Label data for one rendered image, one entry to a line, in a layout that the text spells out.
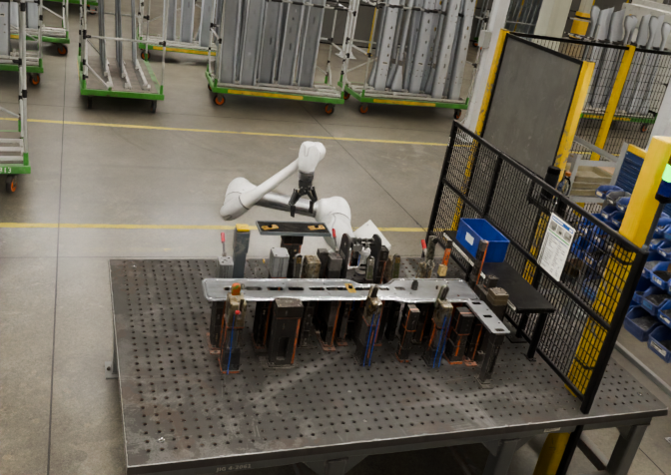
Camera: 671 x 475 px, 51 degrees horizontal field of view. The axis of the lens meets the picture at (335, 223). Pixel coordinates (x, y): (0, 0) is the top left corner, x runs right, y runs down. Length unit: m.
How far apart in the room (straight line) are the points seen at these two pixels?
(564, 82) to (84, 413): 3.94
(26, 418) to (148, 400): 1.18
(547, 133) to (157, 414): 3.75
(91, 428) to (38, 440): 0.26
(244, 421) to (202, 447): 0.23
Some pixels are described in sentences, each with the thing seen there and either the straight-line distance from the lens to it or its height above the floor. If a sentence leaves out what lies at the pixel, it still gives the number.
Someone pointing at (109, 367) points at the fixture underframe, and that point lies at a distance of 4.38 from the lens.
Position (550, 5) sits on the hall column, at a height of 2.00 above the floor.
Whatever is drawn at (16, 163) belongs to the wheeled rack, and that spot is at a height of 0.28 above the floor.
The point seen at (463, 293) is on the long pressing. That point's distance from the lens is 3.62.
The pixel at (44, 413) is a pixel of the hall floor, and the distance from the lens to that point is 4.13.
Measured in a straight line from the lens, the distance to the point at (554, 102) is 5.61.
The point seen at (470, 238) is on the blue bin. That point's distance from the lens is 4.02.
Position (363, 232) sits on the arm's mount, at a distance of 4.29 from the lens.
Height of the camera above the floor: 2.61
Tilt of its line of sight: 23 degrees down
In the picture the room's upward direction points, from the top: 10 degrees clockwise
